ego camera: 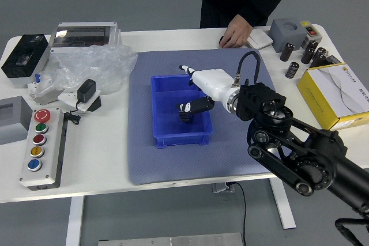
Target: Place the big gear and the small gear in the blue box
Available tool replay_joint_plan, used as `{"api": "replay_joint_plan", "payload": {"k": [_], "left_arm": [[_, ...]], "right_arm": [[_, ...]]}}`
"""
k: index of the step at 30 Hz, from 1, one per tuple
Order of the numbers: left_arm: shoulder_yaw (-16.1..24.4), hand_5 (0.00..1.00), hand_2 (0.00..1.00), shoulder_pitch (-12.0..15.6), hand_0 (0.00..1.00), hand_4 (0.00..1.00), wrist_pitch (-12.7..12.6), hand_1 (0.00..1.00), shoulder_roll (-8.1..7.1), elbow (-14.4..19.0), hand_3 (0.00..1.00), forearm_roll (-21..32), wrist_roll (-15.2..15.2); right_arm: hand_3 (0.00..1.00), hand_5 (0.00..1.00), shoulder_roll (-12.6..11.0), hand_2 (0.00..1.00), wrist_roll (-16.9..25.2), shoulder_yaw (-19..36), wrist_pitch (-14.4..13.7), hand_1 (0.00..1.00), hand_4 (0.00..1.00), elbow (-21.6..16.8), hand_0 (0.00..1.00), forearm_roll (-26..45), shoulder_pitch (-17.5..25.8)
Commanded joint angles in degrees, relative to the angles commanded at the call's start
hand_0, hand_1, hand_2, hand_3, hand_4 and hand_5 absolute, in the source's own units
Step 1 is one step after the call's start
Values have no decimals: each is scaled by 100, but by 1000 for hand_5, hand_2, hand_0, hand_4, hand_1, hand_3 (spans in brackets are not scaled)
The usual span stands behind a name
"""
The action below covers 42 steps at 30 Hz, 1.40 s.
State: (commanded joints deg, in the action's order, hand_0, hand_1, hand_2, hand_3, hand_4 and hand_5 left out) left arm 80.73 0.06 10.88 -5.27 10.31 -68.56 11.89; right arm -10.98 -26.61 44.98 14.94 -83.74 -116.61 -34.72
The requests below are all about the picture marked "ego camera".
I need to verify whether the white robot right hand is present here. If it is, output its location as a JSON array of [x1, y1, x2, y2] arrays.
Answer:
[[176, 65, 238, 114]]

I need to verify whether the person's left hand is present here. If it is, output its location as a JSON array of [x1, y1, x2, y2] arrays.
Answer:
[[218, 14, 254, 50]]

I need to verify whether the big black gear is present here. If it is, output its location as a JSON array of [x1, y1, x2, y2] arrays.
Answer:
[[178, 109, 193, 123]]

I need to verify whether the blue plastic box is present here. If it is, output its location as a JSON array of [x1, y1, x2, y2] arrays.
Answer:
[[151, 73, 216, 149]]

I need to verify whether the yellow and white cardboard box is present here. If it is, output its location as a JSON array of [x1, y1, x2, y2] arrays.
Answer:
[[296, 62, 369, 131]]

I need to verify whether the grey distribution box clear cover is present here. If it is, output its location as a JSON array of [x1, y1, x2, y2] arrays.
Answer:
[[47, 21, 123, 54]]

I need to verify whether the grey five-button control box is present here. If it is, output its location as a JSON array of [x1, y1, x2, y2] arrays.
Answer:
[[18, 107, 69, 191]]

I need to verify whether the grey box with black lid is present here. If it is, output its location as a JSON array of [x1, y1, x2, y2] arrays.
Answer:
[[1, 33, 51, 89]]

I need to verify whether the grey block with round hole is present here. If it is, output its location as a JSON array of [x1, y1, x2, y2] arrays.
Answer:
[[269, 18, 307, 53]]

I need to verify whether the dark brown capacitor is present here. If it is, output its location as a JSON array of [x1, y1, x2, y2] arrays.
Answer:
[[300, 40, 319, 65], [285, 61, 300, 79], [280, 43, 295, 62], [310, 47, 328, 69]]

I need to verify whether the flat black device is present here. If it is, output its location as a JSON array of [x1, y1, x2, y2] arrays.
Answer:
[[324, 55, 345, 67]]

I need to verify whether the grey-blue mat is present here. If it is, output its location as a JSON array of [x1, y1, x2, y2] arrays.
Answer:
[[127, 47, 299, 186]]

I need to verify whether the clear plastic bag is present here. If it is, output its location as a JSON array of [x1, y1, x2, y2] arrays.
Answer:
[[39, 44, 139, 97]]

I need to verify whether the black wedge block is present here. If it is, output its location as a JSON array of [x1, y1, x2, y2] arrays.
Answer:
[[86, 96, 102, 113]]

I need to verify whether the black power adapter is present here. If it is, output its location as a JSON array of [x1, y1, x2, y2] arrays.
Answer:
[[75, 78, 97, 104]]

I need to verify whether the white table leg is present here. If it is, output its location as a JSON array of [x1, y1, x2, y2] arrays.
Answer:
[[65, 195, 85, 246], [269, 177, 297, 230]]

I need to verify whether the grey metal plate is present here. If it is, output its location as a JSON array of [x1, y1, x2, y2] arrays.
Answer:
[[97, 232, 244, 246]]

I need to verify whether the white circuit breaker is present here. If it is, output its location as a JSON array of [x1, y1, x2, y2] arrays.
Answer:
[[27, 73, 63, 107]]

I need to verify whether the white wall switch plate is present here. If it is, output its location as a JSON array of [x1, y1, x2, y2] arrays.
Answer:
[[246, 29, 273, 50]]

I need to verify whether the grey switch box yellow label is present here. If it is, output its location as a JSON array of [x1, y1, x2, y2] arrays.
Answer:
[[299, 20, 323, 50]]

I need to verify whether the grey bracket under table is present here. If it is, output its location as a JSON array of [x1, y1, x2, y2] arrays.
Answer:
[[212, 182, 236, 194]]

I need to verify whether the black cable under table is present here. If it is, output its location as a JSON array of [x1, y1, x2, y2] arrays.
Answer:
[[230, 181, 248, 246]]

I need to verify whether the black adapter cord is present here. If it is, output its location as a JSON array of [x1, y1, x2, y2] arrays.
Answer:
[[62, 100, 82, 126]]

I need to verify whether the grey enclosure with window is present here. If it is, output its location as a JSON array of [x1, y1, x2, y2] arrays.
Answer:
[[0, 95, 34, 146]]

